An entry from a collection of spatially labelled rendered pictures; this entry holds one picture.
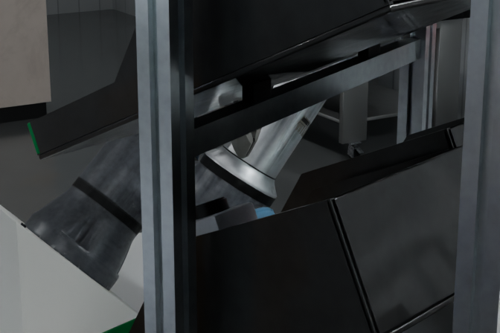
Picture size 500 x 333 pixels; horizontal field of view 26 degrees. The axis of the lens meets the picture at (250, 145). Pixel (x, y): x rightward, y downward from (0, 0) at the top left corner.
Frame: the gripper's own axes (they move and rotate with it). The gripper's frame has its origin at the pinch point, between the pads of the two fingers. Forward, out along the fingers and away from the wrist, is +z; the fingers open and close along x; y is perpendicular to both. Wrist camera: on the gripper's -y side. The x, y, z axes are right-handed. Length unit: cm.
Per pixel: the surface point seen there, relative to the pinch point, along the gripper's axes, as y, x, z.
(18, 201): 263, -238, 123
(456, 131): -33.3, 30.9, -13.5
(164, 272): -24, 48, -9
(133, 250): 51, -46, 37
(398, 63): -24.7, 19.9, -14.8
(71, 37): 502, -554, 123
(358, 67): -24.7, 26.6, -15.7
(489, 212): -41, 48, -15
